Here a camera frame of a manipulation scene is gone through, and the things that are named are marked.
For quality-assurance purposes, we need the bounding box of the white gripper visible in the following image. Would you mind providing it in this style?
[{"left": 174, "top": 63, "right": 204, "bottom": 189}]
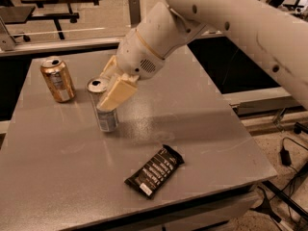
[{"left": 99, "top": 32, "right": 165, "bottom": 111}]

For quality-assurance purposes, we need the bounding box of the silver blue redbull can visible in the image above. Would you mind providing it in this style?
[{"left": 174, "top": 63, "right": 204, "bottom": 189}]
[{"left": 87, "top": 77, "right": 118, "bottom": 133}]

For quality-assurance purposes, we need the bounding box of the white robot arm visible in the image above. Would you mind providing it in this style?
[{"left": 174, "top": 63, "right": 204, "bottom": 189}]
[{"left": 97, "top": 0, "right": 308, "bottom": 111}]

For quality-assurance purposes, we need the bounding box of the gold soda can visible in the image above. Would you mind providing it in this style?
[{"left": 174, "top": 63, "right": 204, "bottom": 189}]
[{"left": 40, "top": 56, "right": 75, "bottom": 103}]

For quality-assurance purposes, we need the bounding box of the black rxbar chocolate wrapper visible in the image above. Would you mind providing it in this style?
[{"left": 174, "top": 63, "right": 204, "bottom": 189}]
[{"left": 124, "top": 144, "right": 184, "bottom": 199}]

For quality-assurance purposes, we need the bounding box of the dark background table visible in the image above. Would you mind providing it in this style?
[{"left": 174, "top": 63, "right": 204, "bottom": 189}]
[{"left": 21, "top": 0, "right": 102, "bottom": 39}]

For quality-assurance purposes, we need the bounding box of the dark background bench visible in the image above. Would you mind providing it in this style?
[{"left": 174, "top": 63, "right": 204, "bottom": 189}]
[{"left": 0, "top": 5, "right": 37, "bottom": 43}]

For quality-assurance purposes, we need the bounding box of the grey metal bracket middle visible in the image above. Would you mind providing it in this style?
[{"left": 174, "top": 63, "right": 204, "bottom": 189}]
[{"left": 128, "top": 0, "right": 141, "bottom": 27}]

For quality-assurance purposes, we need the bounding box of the grey metal bracket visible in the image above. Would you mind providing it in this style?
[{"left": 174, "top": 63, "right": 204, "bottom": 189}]
[
  {"left": 0, "top": 17, "right": 16, "bottom": 51},
  {"left": 128, "top": 0, "right": 141, "bottom": 27}
]

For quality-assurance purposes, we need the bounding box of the grey metal bracket left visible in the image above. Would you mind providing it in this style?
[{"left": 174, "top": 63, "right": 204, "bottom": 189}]
[{"left": 0, "top": 17, "right": 16, "bottom": 51}]

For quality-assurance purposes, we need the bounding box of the black power adapter cable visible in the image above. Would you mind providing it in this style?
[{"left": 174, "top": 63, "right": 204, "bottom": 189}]
[{"left": 279, "top": 137, "right": 308, "bottom": 175}]

